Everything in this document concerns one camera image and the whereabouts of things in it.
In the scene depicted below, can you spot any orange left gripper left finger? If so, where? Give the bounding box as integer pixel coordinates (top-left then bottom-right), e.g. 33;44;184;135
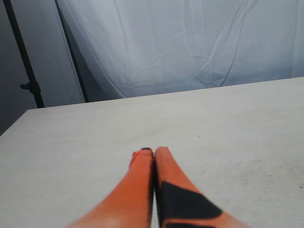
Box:
68;148;154;228

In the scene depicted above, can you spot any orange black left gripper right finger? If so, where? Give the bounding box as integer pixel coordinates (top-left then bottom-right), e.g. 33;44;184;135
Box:
155;147;247;228

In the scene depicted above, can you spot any black light stand pole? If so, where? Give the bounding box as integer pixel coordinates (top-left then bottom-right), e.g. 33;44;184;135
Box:
3;0;45;108

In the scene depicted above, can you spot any white backdrop cloth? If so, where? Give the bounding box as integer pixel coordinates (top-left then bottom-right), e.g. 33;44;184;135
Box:
57;0;304;99

